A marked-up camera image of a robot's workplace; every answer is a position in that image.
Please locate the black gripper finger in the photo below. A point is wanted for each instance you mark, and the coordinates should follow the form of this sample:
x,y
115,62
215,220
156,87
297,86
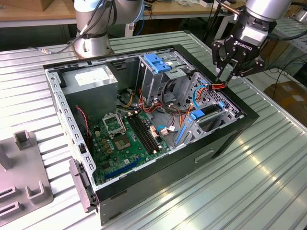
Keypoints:
x,y
219,55
251,67

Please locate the hard disk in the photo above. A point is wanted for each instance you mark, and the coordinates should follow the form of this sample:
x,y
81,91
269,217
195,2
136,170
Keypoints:
x,y
197,114

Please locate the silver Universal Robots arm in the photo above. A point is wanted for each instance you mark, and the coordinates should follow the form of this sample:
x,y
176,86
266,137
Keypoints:
x,y
91,28

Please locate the grey perforated disk bay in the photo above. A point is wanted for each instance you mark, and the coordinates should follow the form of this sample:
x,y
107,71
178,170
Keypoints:
x,y
216,98

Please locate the labelled cardboard box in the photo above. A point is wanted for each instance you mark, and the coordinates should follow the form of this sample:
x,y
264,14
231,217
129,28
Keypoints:
x,y
287,95

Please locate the metal slat side table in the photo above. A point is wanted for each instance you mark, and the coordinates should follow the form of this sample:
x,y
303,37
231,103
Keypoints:
x,y
287,33

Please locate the wooden workbench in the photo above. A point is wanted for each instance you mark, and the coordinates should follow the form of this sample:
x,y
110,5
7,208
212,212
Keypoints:
x,y
180,10

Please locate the blue plastic drive latch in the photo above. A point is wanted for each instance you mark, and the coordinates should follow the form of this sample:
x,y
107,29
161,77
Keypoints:
x,y
156,63

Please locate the silver metal cylinder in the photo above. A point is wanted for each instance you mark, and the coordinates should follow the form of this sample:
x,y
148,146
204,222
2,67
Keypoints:
x,y
301,15

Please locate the grey optical drive cage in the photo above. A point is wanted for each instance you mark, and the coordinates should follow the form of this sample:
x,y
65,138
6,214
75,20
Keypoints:
x,y
153,83

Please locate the black RAM slot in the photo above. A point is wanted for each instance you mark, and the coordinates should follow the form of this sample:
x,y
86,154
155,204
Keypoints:
x,y
147,133
139,136

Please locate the white power supply label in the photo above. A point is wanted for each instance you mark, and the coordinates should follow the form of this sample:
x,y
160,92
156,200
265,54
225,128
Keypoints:
x,y
93,77

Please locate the black open PC case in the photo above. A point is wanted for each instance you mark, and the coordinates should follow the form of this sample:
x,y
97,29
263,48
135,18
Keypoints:
x,y
168,172

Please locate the grey power supply unit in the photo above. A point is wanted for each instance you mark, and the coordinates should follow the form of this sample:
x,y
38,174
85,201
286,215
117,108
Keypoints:
x,y
96,98

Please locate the green motherboard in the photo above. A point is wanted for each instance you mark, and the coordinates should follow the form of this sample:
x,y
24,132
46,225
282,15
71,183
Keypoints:
x,y
134,154

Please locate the CPU socket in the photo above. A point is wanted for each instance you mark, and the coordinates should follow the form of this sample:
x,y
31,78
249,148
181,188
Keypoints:
x,y
121,143

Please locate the blue expansion slot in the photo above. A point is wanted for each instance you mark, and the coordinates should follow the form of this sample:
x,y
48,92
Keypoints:
x,y
122,169

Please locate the plain brown cardboard box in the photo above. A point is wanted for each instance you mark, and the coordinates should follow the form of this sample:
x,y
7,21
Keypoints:
x,y
57,3

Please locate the grey parts rack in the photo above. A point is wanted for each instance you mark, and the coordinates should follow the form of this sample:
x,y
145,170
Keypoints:
x,y
21,172

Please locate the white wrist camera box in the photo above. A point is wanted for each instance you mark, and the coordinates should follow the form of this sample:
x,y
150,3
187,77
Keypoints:
x,y
253,36

